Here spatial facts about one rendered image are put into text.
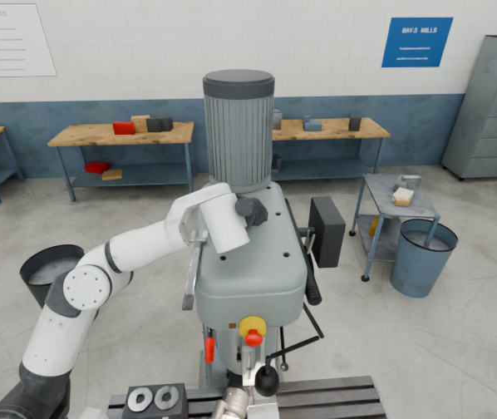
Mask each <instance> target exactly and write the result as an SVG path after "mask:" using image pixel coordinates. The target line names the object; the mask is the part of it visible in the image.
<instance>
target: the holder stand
mask: <svg viewBox="0 0 497 419"><path fill-rule="evenodd" d="M188 414H189V403H188V399H187V395H186V390H185V384H184V383H171V384H159V385H146V386H134V387H129V389H128V392H127V396H126V400H125V406H124V410H123V413H122V417H121V419H188Z"/></svg>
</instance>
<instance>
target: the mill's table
mask: <svg viewBox="0 0 497 419"><path fill-rule="evenodd" d="M227 388H228V387H206V388H195V389H185V390H186V395H187V399H188V403H189V414H188V419H210V418H211V415H212V412H213V410H214V406H215V403H216V401H217V400H222V399H223V397H224V393H225V390H226V389H227ZM126 396H127V394H118V395H111V397H108V398H107V401H106V406H105V409H104V413H105V414H106V415H107V416H108V418H109V419H121V417H122V413H123V410H124V406H125V400H126ZM276 399H277V404H278V414H279V418H280V419H391V417H390V415H389V413H388V410H387V409H386V405H385V402H384V401H383V399H382V396H381V393H380V391H379V389H378V386H377V384H376V381H375V378H374V377H371V376H360V377H339V378H328V379H316V380H305V381H294V382H280V383H279V389H278V391H277V393H276Z"/></svg>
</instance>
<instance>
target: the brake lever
mask: <svg viewBox="0 0 497 419"><path fill-rule="evenodd" d="M214 343H215V340H214V339H213V329H212V328H209V327H208V338H207V339H205V361H206V362H207V363H211V362H213V361H214Z"/></svg>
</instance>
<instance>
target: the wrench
mask: <svg viewBox="0 0 497 419"><path fill-rule="evenodd" d="M195 237H196V231H192V234H191V238H190V243H194V247H193V251H192V256H191V260H190V265H189V273H188V278H187V282H186V287H185V295H184V300H183V304H182V310H192V309H193V304H194V294H195V289H196V283H197V277H198V272H199V261H200V255H201V250H202V244H203V243H207V238H208V230H205V231H204V235H203V238H199V239H196V238H195Z"/></svg>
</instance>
